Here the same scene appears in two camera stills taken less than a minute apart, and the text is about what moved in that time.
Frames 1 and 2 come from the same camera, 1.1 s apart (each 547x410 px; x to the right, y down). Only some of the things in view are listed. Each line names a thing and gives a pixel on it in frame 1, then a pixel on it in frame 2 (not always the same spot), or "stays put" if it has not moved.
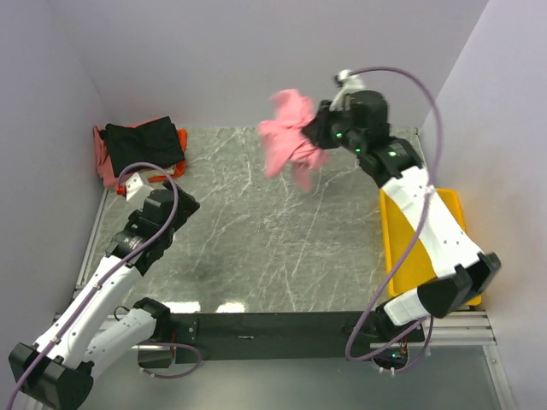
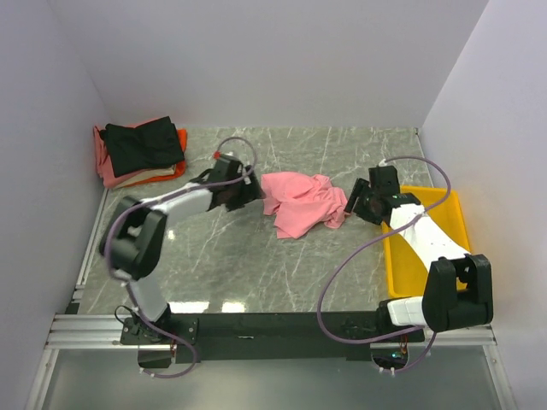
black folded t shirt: (157, 142) stays put
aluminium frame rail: (455, 330) stays put
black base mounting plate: (279, 336) stays put
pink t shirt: (285, 143) → (302, 202)
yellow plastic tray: (399, 229) stays put
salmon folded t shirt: (107, 173) stays put
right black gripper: (318, 129) → (358, 189)
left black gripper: (186, 207) → (251, 192)
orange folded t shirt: (179, 166) stays put
